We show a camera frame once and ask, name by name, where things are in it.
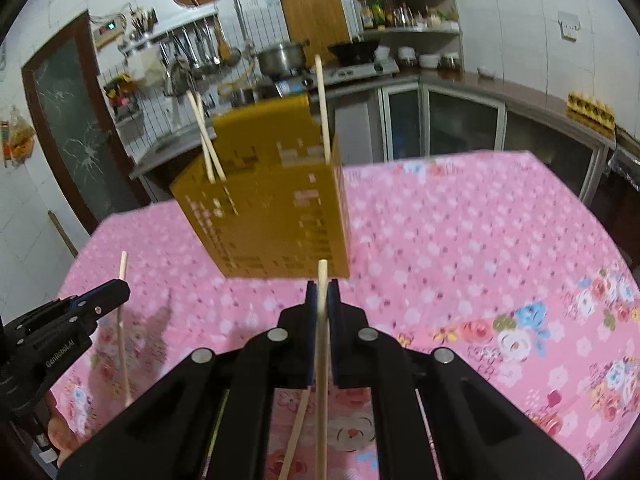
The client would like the yellow gas hose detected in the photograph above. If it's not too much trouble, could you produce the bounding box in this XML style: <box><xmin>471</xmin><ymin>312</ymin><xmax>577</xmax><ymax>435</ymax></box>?
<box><xmin>217</xmin><ymin>72</ymin><xmax>261</xmax><ymax>102</ymax></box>

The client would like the row of condiment bottles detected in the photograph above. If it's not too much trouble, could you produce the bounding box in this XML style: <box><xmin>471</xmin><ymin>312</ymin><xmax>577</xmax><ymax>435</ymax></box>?
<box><xmin>360</xmin><ymin>0</ymin><xmax>458</xmax><ymax>30</ymax></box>

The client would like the foil covered tray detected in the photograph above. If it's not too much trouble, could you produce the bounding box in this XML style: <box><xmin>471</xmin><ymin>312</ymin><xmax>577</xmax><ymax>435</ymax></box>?
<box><xmin>607</xmin><ymin>144</ymin><xmax>640</xmax><ymax>187</ymax></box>

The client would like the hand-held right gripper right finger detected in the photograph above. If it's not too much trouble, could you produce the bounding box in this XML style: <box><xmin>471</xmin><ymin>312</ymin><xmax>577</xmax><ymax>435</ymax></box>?
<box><xmin>327</xmin><ymin>280</ymin><xmax>585</xmax><ymax>480</ymax></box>

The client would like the steel wall rack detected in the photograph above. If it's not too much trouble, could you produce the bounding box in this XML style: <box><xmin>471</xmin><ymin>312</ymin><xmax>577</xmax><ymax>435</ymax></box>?
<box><xmin>117</xmin><ymin>7</ymin><xmax>221</xmax><ymax>57</ymax></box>

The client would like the row of hanging kitchen tools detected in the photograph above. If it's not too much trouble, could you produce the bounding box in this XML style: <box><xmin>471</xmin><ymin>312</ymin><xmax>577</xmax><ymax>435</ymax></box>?
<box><xmin>160</xmin><ymin>17</ymin><xmax>244</xmax><ymax>97</ymax></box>

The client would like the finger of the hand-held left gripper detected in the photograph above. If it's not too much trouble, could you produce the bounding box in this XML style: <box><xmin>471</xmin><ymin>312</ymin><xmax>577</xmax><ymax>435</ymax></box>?
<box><xmin>70</xmin><ymin>279</ymin><xmax>132</xmax><ymax>307</ymax></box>
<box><xmin>64</xmin><ymin>294</ymin><xmax>131</xmax><ymax>334</ymax></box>

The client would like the wire wall basket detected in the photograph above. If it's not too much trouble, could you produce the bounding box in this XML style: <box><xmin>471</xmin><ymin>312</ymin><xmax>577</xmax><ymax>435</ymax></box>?
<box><xmin>102</xmin><ymin>72</ymin><xmax>146</xmax><ymax>142</ymax></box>

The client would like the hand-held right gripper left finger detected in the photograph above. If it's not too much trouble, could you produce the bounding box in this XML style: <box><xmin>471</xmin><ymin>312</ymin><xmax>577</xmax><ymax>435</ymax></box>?
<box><xmin>57</xmin><ymin>282</ymin><xmax>318</xmax><ymax>480</ymax></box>

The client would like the wooden cutting board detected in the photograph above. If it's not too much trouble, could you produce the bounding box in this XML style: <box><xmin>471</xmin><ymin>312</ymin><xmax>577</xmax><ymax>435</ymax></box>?
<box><xmin>279</xmin><ymin>0</ymin><xmax>352</xmax><ymax>46</ymax></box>

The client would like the steel corner shelf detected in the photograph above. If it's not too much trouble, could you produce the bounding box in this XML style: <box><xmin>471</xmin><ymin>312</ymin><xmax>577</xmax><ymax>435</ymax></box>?
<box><xmin>350</xmin><ymin>0</ymin><xmax>463</xmax><ymax>69</ymax></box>

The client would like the white wall switch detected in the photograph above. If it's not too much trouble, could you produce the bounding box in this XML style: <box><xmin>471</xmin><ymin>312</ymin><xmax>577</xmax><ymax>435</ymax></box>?
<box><xmin>557</xmin><ymin>10</ymin><xmax>582</xmax><ymax>42</ymax></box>

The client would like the yellow egg tray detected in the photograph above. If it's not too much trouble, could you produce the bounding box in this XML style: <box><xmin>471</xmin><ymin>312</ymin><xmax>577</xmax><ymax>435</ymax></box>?
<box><xmin>565</xmin><ymin>91</ymin><xmax>617</xmax><ymax>129</ymax></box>

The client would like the steel sink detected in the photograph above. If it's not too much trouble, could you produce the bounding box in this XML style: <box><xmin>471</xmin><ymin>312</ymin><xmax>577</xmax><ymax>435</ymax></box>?
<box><xmin>145</xmin><ymin>125</ymin><xmax>221</xmax><ymax>163</ymax></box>

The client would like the steel gas stove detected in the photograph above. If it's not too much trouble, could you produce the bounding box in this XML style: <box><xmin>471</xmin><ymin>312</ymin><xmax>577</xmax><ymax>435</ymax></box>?
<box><xmin>272</xmin><ymin>60</ymin><xmax>401</xmax><ymax>97</ymax></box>

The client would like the white electrical box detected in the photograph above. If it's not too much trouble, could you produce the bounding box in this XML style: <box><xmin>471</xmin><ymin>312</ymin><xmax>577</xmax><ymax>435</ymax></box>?
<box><xmin>92</xmin><ymin>17</ymin><xmax>126</xmax><ymax>49</ymax></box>

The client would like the steel cup with cutlery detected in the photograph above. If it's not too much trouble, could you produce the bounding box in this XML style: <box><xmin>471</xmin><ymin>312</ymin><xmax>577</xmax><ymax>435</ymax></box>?
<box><xmin>127</xmin><ymin>6</ymin><xmax>159</xmax><ymax>42</ymax></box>

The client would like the person's left hand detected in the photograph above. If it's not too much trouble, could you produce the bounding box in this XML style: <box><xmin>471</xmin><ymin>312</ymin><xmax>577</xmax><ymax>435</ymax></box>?
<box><xmin>44</xmin><ymin>391</ymin><xmax>77</xmax><ymax>468</ymax></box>

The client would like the steel pot with lid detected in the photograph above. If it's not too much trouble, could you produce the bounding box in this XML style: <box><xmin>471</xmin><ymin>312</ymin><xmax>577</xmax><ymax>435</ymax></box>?
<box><xmin>251</xmin><ymin>42</ymin><xmax>309</xmax><ymax>79</ymax></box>

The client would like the grey vertical wall pipe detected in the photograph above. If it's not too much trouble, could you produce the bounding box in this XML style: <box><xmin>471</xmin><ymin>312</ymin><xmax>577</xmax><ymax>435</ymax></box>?
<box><xmin>226</xmin><ymin>0</ymin><xmax>251</xmax><ymax>47</ymax></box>

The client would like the leaning wooden stick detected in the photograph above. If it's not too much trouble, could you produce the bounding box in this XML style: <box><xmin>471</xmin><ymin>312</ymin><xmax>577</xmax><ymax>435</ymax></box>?
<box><xmin>47</xmin><ymin>210</ymin><xmax>81</xmax><ymax>262</ymax></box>

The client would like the black wok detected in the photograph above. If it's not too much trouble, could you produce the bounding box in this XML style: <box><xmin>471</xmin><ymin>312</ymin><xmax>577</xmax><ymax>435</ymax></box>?
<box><xmin>327</xmin><ymin>40</ymin><xmax>379</xmax><ymax>67</ymax></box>

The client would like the brown door with glass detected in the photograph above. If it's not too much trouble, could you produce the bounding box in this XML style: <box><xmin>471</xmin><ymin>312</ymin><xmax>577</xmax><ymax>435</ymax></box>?
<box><xmin>21</xmin><ymin>10</ymin><xmax>151</xmax><ymax>234</ymax></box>

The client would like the yellow perforated utensil holder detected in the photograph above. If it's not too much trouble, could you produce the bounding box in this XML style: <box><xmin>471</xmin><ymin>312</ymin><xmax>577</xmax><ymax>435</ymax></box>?
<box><xmin>169</xmin><ymin>95</ymin><xmax>352</xmax><ymax>281</ymax></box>

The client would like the pink floral tablecloth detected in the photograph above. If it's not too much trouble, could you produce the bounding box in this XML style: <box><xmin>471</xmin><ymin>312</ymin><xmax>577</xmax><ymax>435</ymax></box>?
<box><xmin>50</xmin><ymin>150</ymin><xmax>640</xmax><ymax>480</ymax></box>

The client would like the kitchen counter with cabinets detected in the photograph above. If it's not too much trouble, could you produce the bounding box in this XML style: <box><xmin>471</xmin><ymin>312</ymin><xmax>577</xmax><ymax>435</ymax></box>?
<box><xmin>131</xmin><ymin>67</ymin><xmax>618</xmax><ymax>202</ymax></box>

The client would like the hanging bag of oranges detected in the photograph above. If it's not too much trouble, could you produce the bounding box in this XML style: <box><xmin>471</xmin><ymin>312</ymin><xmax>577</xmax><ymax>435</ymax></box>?
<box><xmin>0</xmin><ymin>105</ymin><xmax>37</xmax><ymax>167</ymax></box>

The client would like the wooden chopstick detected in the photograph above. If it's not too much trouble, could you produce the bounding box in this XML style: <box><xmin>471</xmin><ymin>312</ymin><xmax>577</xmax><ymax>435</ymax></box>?
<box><xmin>315</xmin><ymin>258</ymin><xmax>330</xmax><ymax>480</ymax></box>
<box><xmin>196</xmin><ymin>93</ymin><xmax>227</xmax><ymax>182</ymax></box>
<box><xmin>278</xmin><ymin>388</ymin><xmax>311</xmax><ymax>480</ymax></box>
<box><xmin>187</xmin><ymin>93</ymin><xmax>217</xmax><ymax>184</ymax></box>
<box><xmin>314</xmin><ymin>55</ymin><xmax>332</xmax><ymax>164</ymax></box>
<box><xmin>119</xmin><ymin>252</ymin><xmax>133</xmax><ymax>407</ymax></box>

